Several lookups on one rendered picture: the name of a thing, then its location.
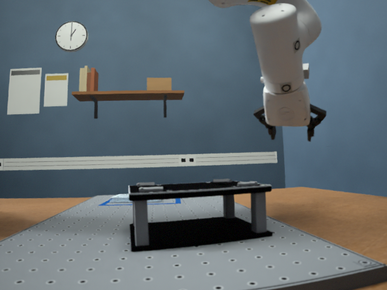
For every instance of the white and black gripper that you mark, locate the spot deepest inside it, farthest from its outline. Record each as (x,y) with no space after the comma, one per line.
(290,109)

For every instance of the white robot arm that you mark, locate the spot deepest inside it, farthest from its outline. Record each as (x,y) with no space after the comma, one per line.
(281,30)

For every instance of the black raised platform with grey legs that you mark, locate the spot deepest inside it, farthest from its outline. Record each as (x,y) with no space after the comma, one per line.
(195,232)

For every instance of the blue tape outline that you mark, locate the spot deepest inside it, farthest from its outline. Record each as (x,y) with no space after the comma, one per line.
(177,201)

